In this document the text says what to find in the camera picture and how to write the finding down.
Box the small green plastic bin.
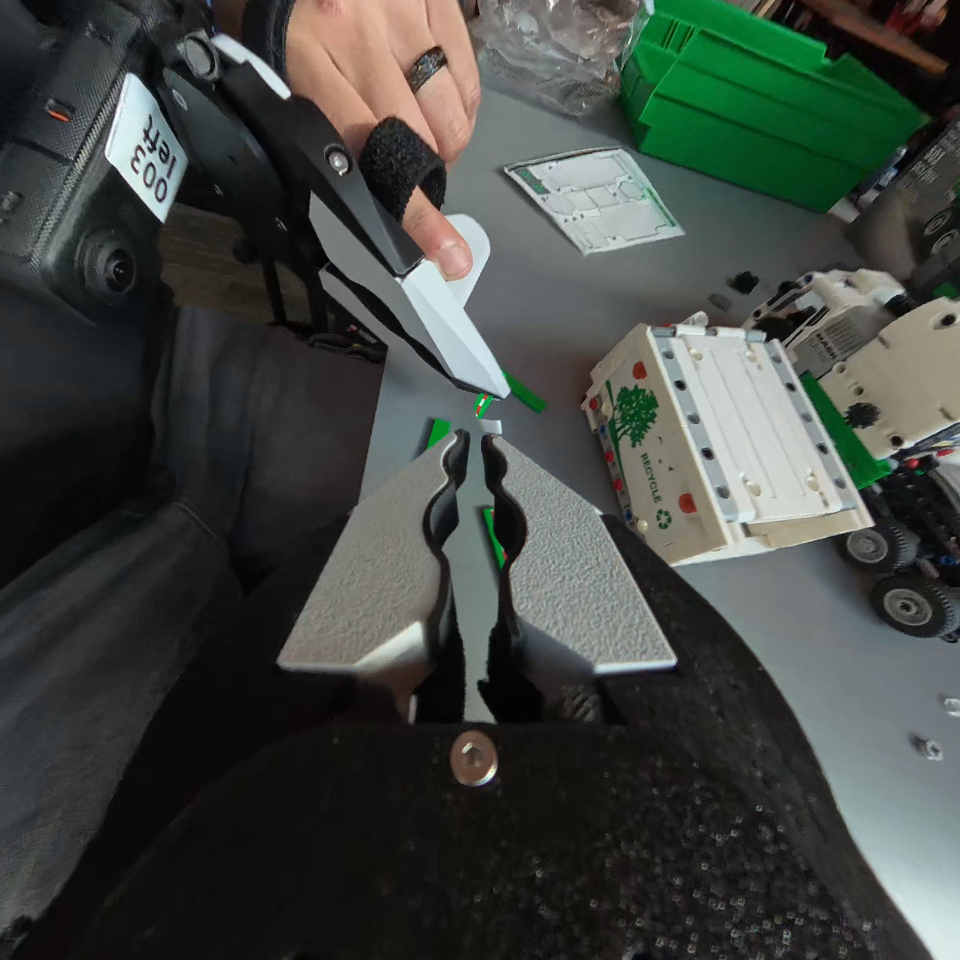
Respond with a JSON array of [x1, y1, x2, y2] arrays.
[[617, 0, 830, 102]]

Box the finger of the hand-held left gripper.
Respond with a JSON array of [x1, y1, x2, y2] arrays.
[[307, 196, 513, 399], [317, 266, 487, 397]]

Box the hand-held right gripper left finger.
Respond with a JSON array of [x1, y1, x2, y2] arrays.
[[276, 429, 471, 723]]

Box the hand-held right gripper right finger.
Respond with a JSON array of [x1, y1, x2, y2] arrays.
[[480, 433, 681, 680]]

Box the black cardboard box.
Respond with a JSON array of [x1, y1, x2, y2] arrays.
[[846, 111, 960, 303]]

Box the white toy recycling truck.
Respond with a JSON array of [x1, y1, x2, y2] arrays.
[[741, 267, 960, 641]]

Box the lego sticker sheet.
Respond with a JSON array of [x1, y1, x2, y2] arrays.
[[503, 147, 687, 258]]

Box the person's dark trousers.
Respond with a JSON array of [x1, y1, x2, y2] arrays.
[[0, 296, 387, 960]]

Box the large green plastic bin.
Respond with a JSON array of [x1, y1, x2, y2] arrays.
[[636, 28, 929, 216]]

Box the black finger ring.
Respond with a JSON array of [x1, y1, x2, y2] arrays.
[[404, 45, 453, 96]]

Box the clear plastic bag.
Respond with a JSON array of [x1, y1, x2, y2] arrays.
[[471, 0, 655, 120]]

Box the person's left hand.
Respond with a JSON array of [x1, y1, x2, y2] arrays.
[[285, 0, 483, 283]]

